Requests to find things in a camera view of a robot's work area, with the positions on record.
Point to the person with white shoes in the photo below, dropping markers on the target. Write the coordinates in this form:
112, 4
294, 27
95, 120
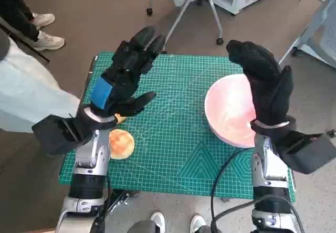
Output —
157, 218

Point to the round toy bread bun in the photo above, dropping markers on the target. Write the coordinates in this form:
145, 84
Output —
122, 145

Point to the thin black rod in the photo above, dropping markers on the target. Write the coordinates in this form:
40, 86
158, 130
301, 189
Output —
31, 47

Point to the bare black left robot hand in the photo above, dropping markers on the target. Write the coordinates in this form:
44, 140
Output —
120, 86

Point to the person in light clothing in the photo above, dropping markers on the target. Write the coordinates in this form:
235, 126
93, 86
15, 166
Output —
26, 94

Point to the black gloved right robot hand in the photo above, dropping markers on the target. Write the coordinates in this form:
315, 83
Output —
265, 86

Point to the rectangular toy toast bread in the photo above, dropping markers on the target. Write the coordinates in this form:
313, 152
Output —
120, 118

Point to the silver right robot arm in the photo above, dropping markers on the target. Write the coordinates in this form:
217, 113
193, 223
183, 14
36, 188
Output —
265, 164

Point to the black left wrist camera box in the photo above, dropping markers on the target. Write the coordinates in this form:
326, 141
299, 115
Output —
55, 136

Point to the person in black trousers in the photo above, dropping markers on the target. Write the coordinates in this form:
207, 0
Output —
15, 12

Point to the pink bowl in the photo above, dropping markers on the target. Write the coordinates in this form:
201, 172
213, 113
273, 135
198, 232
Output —
228, 107

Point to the small black floor object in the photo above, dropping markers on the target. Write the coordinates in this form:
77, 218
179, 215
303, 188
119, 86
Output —
332, 133

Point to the black folding table leg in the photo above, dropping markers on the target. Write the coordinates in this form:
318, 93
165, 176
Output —
118, 201

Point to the green cutting mat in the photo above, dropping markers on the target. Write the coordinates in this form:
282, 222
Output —
170, 138

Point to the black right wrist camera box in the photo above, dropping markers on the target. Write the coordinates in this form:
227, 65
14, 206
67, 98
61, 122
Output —
307, 154

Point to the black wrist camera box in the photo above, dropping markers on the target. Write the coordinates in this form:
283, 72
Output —
55, 136
307, 154

